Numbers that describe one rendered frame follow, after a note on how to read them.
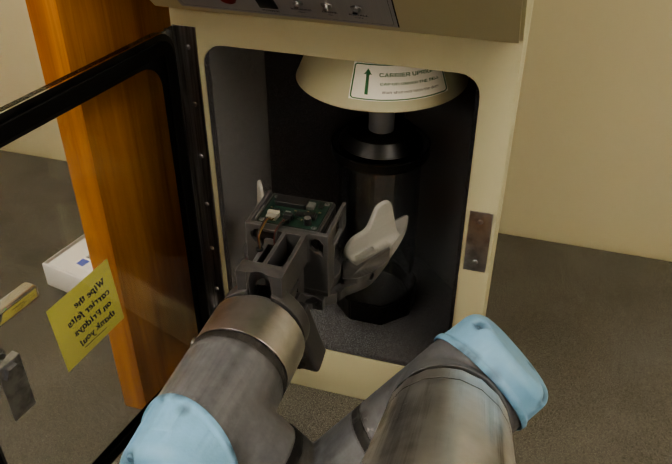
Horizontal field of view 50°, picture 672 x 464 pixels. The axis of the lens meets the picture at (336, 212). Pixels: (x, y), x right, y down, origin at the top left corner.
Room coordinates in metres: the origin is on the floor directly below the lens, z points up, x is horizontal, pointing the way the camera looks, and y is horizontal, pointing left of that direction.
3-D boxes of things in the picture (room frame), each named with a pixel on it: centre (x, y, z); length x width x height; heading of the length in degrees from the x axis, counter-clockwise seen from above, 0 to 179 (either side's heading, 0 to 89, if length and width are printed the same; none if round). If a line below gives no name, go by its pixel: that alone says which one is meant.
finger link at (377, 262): (0.51, -0.01, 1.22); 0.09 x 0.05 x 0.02; 129
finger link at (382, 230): (0.54, -0.04, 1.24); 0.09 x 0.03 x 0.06; 129
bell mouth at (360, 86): (0.70, -0.05, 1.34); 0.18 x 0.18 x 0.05
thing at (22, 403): (0.40, 0.26, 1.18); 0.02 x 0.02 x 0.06; 63
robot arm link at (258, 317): (0.39, 0.07, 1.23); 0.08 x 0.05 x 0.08; 73
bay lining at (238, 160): (0.73, -0.03, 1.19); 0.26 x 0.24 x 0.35; 73
